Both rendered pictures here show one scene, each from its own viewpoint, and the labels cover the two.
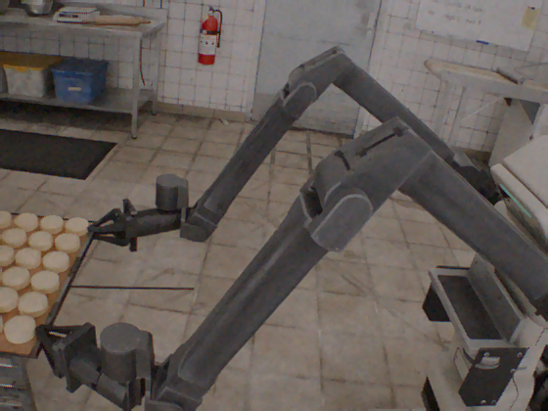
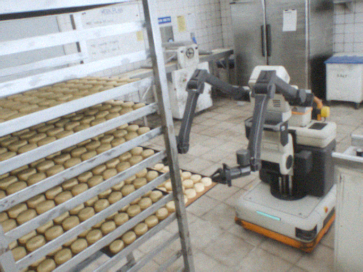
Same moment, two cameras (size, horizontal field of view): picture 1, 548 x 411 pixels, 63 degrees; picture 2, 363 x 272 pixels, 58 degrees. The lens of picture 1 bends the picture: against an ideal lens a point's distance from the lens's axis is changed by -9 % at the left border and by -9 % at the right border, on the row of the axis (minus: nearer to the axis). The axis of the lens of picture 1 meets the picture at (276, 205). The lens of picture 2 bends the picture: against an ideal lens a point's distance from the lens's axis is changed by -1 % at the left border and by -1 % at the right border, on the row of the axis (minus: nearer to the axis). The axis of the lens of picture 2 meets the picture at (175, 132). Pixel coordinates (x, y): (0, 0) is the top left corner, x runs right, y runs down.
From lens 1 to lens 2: 1.35 m
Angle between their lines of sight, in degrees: 35
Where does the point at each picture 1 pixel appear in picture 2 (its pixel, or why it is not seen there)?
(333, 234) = (272, 94)
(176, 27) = not seen: outside the picture
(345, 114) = not seen: hidden behind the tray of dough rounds
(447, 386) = (269, 153)
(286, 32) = not seen: hidden behind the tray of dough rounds
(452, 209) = (279, 83)
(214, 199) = (186, 134)
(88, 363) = (234, 169)
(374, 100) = (213, 80)
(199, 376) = (258, 150)
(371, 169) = (271, 79)
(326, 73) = (203, 77)
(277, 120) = (195, 98)
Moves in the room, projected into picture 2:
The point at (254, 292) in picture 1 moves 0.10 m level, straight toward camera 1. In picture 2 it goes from (261, 118) to (279, 122)
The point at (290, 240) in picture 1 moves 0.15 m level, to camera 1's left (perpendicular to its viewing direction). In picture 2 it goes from (263, 102) to (243, 110)
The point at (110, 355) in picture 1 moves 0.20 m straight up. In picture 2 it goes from (245, 155) to (243, 114)
